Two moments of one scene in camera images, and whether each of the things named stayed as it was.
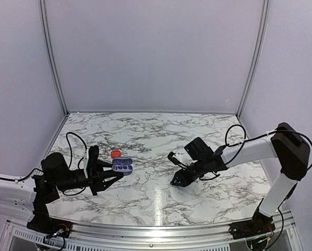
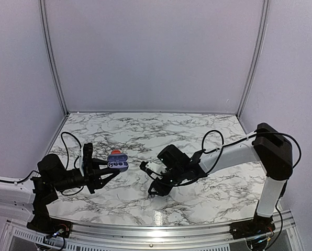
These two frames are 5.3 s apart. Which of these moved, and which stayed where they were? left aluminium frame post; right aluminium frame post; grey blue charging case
Moved: grey blue charging case
Stayed: right aluminium frame post; left aluminium frame post
